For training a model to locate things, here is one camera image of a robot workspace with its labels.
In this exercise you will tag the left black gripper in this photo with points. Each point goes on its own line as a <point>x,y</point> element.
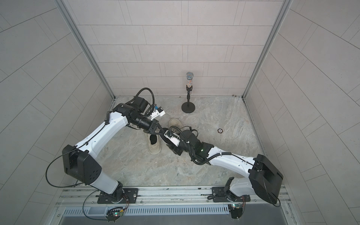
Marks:
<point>153,126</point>

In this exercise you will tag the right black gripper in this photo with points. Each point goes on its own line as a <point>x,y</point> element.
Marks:
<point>176,149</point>

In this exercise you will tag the black insole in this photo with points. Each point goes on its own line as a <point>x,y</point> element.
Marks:
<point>168,142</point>

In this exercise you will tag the cream canvas sneaker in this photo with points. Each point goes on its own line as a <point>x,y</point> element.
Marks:
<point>153,144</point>
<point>175,123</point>

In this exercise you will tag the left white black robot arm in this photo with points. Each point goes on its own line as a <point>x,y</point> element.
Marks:
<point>80,160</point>

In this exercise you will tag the black microphone stand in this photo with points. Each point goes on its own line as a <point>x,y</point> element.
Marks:
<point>188,107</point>

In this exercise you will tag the white perforated vent strip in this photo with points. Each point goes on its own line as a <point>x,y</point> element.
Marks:
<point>151,210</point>

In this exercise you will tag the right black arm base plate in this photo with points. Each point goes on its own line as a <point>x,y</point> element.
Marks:
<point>219,195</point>

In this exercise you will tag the right controller board with cables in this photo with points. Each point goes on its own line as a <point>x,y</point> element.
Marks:
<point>236,211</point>

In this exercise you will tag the controller board with cables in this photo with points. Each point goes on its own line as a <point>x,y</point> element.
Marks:
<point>115,213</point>
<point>236,211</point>

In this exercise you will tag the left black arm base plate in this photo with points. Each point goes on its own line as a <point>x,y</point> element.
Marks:
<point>122,196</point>

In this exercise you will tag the left controller board with cables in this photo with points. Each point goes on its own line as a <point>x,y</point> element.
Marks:
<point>115,213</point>

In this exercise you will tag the aluminium mounting rail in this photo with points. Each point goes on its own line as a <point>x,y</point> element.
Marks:
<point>154,195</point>

